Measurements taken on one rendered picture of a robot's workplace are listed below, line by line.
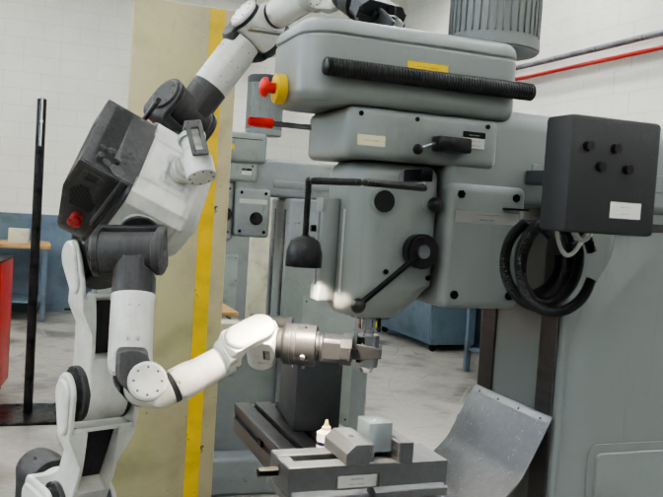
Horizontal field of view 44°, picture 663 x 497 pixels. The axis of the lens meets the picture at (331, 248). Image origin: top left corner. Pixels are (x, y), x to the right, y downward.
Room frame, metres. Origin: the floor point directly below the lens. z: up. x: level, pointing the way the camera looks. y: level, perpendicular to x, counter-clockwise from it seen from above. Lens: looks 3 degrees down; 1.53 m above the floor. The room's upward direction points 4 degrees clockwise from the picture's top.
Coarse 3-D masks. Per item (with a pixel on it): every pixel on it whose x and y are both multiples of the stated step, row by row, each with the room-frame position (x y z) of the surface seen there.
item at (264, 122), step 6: (252, 120) 1.71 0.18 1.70; (258, 120) 1.71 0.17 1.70; (264, 120) 1.72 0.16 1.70; (270, 120) 1.72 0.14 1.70; (258, 126) 1.72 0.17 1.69; (264, 126) 1.72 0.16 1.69; (270, 126) 1.72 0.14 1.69; (276, 126) 1.74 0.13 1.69; (282, 126) 1.74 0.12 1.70; (288, 126) 1.74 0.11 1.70; (294, 126) 1.75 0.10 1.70; (300, 126) 1.75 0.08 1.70; (306, 126) 1.75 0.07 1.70
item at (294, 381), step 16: (288, 368) 2.13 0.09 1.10; (320, 368) 2.04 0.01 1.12; (336, 368) 2.05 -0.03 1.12; (288, 384) 2.12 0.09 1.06; (304, 384) 2.03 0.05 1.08; (320, 384) 2.04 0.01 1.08; (336, 384) 2.05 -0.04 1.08; (288, 400) 2.10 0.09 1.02; (304, 400) 2.03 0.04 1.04; (320, 400) 2.04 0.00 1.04; (336, 400) 2.05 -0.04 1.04; (288, 416) 2.09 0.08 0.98; (304, 416) 2.03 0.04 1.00; (320, 416) 2.04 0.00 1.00; (336, 416) 2.05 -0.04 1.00
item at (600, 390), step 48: (576, 240) 1.70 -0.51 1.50; (624, 240) 1.74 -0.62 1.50; (576, 288) 1.70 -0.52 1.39; (624, 288) 1.72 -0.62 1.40; (480, 336) 1.98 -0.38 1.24; (528, 336) 1.81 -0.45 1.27; (576, 336) 1.70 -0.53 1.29; (624, 336) 1.72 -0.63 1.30; (480, 384) 1.97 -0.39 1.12; (528, 384) 1.79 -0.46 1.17; (576, 384) 1.69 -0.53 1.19; (624, 384) 1.72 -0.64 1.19; (576, 432) 1.68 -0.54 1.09; (624, 432) 1.72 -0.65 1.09; (528, 480) 1.76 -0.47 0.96; (576, 480) 1.68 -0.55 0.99; (624, 480) 1.71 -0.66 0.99
